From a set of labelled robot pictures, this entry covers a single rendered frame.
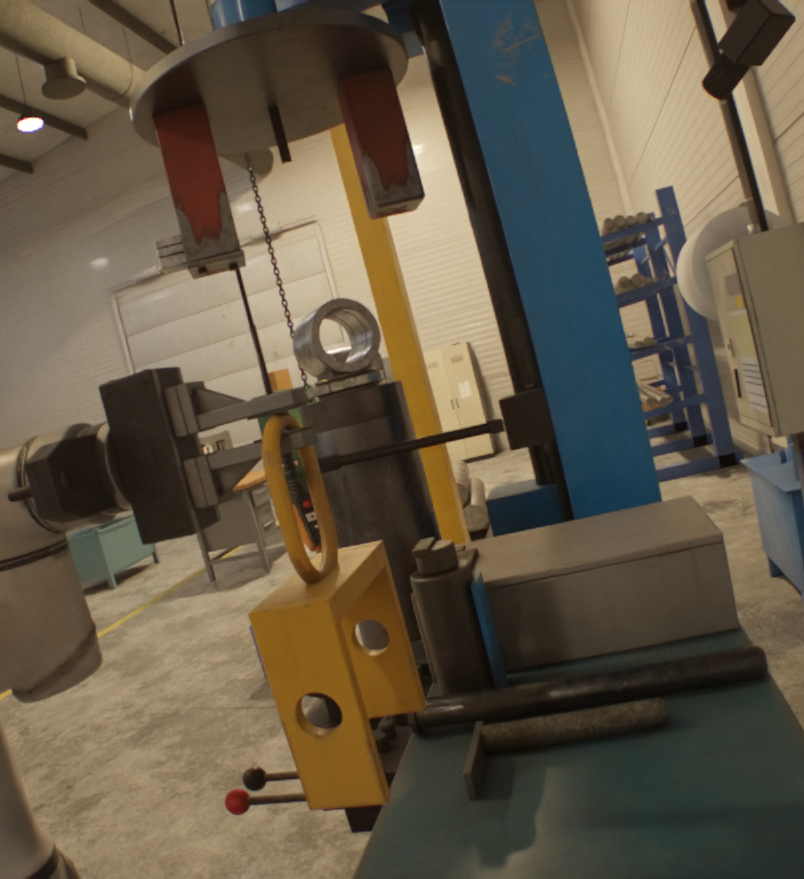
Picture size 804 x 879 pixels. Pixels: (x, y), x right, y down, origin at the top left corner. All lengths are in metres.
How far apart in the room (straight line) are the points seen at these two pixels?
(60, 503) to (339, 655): 0.22
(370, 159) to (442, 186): 10.92
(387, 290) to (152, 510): 3.53
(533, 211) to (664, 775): 0.96
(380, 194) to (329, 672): 1.15
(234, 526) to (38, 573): 6.88
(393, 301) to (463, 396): 7.62
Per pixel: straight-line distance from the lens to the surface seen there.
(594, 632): 0.99
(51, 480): 0.56
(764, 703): 0.83
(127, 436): 0.59
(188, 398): 0.57
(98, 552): 9.28
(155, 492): 0.59
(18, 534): 0.67
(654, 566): 0.97
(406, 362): 4.03
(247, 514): 7.44
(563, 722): 0.80
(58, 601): 0.68
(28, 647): 0.68
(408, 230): 12.43
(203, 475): 0.58
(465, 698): 0.88
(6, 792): 1.36
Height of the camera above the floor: 1.46
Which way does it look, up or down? 5 degrees down
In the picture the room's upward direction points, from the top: 15 degrees counter-clockwise
